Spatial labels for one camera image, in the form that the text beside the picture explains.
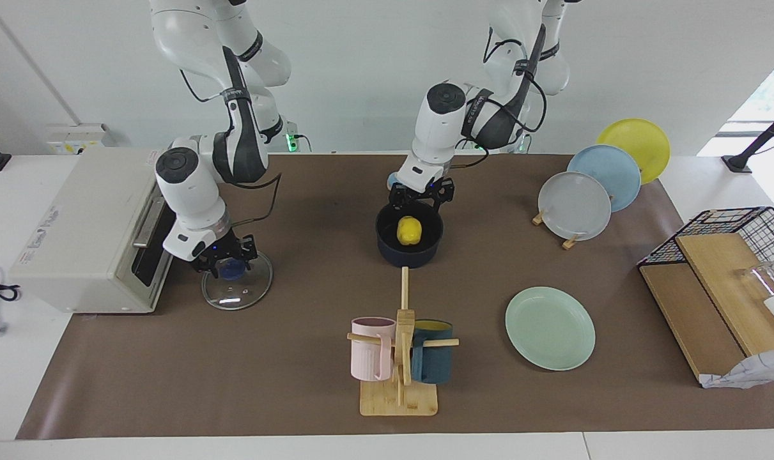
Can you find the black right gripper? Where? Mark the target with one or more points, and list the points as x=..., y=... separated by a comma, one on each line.
x=227, y=249

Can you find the dark blue mug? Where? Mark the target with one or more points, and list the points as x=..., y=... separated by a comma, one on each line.
x=434, y=364

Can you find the wooden plate rack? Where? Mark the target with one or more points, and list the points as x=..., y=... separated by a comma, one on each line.
x=571, y=243

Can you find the pale green plate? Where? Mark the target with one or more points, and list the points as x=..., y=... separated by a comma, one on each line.
x=549, y=329

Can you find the white wall socket box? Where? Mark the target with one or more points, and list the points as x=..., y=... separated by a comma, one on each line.
x=73, y=137

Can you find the light blue plate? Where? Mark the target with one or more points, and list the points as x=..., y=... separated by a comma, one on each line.
x=607, y=169

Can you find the yellow lemon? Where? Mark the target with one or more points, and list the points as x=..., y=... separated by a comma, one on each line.
x=410, y=231

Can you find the white grid pattern cloth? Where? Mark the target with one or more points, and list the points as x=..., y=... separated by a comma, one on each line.
x=757, y=370

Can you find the pink ribbed mug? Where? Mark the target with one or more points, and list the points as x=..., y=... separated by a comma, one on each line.
x=367, y=358

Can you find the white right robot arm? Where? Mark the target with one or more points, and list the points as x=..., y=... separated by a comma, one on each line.
x=188, y=185

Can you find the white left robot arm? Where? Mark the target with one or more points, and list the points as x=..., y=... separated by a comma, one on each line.
x=438, y=128

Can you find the wooden mug tree stand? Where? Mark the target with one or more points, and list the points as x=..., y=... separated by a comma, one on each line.
x=398, y=399

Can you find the wooden board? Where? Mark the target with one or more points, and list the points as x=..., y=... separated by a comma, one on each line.
x=687, y=319
x=725, y=287

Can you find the brown paper table mat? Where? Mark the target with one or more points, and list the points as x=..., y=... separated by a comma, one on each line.
x=265, y=358

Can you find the black camera stand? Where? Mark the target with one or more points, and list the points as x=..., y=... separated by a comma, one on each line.
x=738, y=163

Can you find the glass lid purple knob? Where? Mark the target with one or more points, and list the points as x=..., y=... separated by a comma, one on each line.
x=232, y=275

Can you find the yellow plate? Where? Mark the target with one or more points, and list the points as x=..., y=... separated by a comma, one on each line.
x=636, y=140

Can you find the beige toaster oven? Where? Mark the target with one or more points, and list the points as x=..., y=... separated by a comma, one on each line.
x=73, y=223

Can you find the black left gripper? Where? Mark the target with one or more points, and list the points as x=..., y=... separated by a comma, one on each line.
x=425, y=185

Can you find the grey plate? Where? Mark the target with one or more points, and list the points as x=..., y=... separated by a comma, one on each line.
x=572, y=207

